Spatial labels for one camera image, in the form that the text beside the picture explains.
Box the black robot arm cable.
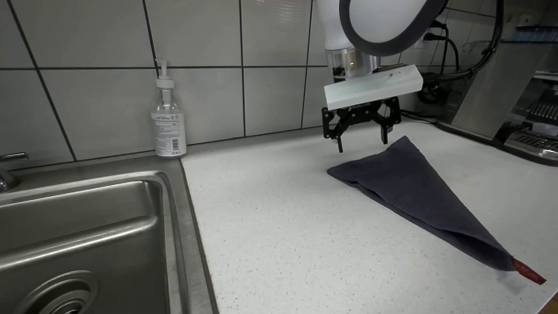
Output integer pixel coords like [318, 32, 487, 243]
[426, 0, 507, 84]

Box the clear soap pump bottle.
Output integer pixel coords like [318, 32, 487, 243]
[153, 61, 187, 159]

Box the stainless steel sink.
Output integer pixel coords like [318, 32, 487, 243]
[0, 157, 219, 314]

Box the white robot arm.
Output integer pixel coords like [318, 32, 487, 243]
[318, 0, 447, 150]

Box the stainless steel espresso machine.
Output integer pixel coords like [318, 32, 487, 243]
[442, 44, 558, 166]

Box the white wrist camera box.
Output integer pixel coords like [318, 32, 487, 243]
[325, 65, 425, 110]

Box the black power cable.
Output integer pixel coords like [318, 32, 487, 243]
[400, 19, 468, 124]

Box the grey towel with red tag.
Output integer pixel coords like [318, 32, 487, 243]
[329, 136, 547, 285]

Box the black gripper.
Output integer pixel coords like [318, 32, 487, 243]
[322, 98, 402, 154]

